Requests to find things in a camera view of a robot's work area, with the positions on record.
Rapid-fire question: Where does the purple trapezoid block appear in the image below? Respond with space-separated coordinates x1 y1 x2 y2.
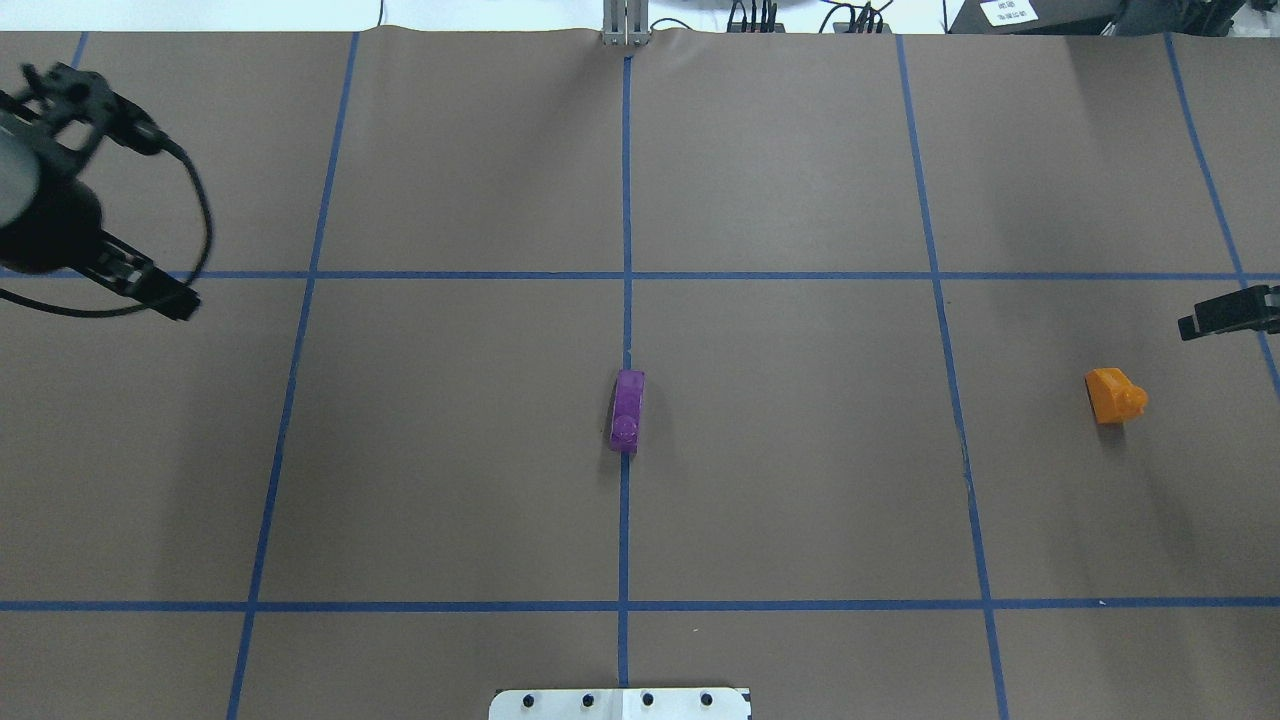
608 369 646 455

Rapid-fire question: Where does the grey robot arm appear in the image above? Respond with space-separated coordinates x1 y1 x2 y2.
3 128 214 322

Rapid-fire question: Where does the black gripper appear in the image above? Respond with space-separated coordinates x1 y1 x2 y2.
1 179 204 322

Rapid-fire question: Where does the orange trapezoid block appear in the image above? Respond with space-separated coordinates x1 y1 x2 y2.
1084 366 1149 425

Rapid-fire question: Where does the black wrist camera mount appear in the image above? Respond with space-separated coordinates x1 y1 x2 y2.
1 61 179 178

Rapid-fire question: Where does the black box with label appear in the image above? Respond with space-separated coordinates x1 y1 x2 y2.
948 0 1251 37

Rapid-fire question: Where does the black cable cluster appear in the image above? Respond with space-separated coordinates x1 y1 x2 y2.
723 1 895 35

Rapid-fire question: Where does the white metal base plate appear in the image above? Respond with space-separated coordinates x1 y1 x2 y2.
488 687 753 719

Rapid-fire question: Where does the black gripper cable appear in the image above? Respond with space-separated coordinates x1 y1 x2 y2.
0 140 215 319

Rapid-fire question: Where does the grey metal post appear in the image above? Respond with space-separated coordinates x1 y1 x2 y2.
600 0 652 47

